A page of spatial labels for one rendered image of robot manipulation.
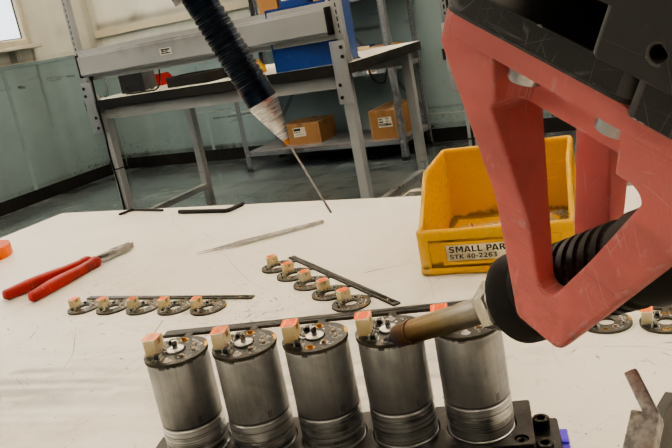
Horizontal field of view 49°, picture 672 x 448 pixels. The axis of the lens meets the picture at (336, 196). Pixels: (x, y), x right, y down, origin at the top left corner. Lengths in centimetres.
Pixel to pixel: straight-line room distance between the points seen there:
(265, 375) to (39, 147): 570
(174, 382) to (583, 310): 17
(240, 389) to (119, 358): 20
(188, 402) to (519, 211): 17
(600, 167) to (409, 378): 12
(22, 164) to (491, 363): 564
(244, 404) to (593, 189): 16
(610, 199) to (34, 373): 38
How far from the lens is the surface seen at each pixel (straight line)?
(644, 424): 18
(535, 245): 17
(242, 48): 25
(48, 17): 622
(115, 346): 50
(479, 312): 21
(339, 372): 28
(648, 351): 38
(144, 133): 632
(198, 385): 30
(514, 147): 16
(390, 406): 28
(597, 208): 20
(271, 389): 29
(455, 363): 27
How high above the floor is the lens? 93
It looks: 13 degrees down
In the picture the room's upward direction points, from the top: 11 degrees counter-clockwise
